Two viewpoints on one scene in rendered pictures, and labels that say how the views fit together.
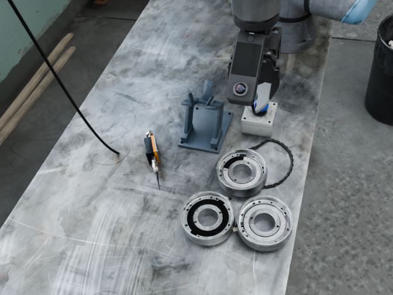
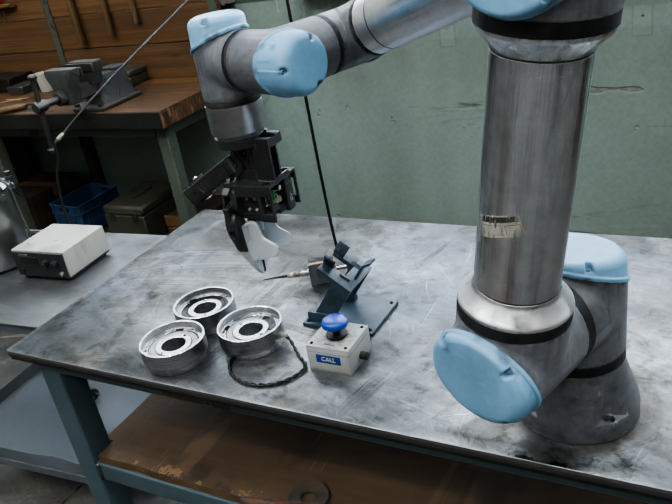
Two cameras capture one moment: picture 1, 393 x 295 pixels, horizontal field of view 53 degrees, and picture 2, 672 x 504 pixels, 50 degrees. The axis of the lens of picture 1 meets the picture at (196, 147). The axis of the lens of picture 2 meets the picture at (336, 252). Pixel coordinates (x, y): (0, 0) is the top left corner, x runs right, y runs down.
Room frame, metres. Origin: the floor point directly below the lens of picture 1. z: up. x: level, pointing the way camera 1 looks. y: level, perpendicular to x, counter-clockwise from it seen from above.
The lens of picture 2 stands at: (0.72, -1.06, 1.43)
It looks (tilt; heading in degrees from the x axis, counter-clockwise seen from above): 26 degrees down; 95
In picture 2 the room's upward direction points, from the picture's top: 10 degrees counter-clockwise
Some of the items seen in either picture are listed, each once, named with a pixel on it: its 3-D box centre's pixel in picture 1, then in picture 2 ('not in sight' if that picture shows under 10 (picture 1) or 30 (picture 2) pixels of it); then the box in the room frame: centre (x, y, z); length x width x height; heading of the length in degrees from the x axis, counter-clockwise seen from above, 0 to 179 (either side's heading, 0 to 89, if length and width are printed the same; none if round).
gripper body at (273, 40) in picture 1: (257, 40); (254, 175); (0.54, -0.13, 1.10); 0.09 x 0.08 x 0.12; 155
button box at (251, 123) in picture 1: (260, 115); (342, 347); (0.62, -0.16, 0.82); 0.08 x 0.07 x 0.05; 154
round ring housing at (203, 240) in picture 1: (208, 219); (206, 312); (0.38, 0.00, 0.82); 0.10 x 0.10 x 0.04
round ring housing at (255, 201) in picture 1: (264, 224); (174, 348); (0.35, -0.10, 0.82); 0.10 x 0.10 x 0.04
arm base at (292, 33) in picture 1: (289, 21); (575, 372); (0.92, -0.32, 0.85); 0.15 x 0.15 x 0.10
